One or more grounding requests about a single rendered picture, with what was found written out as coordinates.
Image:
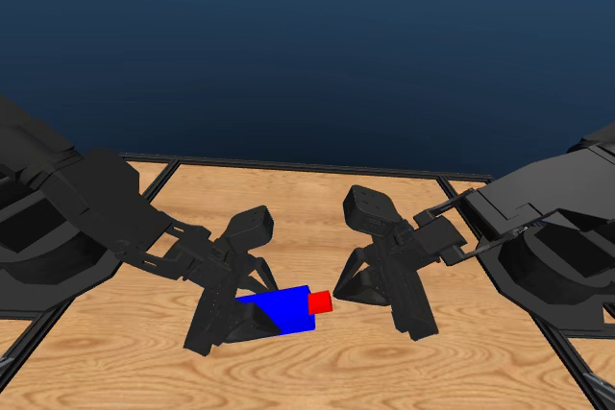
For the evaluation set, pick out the black table frame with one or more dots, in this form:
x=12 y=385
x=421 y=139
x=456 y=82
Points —
x=307 y=166

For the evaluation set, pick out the thin red peg bar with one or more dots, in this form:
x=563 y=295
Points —
x=319 y=303

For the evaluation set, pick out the blue hollow socket block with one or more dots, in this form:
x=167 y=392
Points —
x=288 y=311

